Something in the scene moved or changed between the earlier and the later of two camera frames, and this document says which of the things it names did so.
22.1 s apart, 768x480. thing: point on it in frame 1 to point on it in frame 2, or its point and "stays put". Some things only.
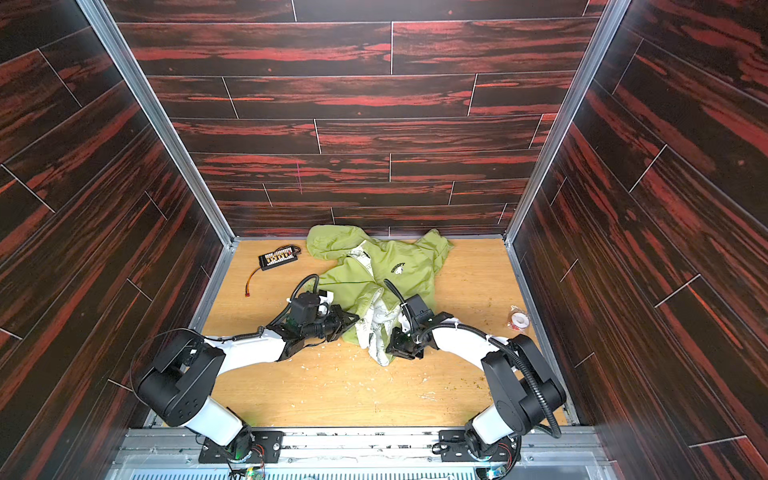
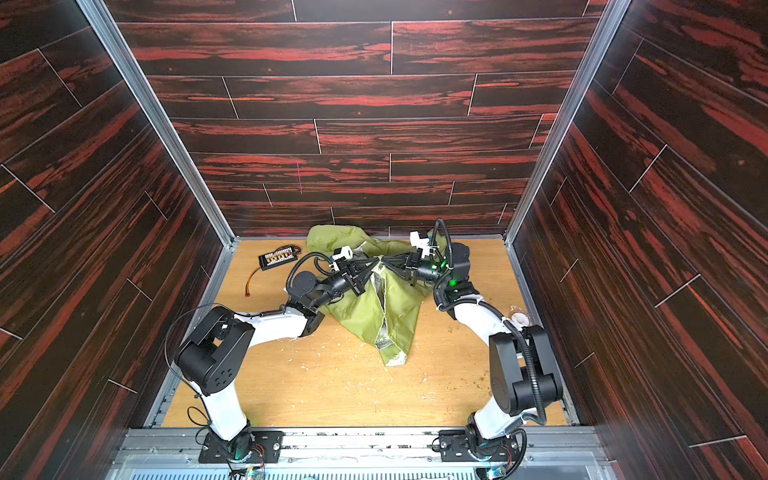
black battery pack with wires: (280, 256) stays put
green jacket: (373, 280) stays put
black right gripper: (398, 336) to (405, 264)
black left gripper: (332, 321) to (354, 277)
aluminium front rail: (367, 453) stays put
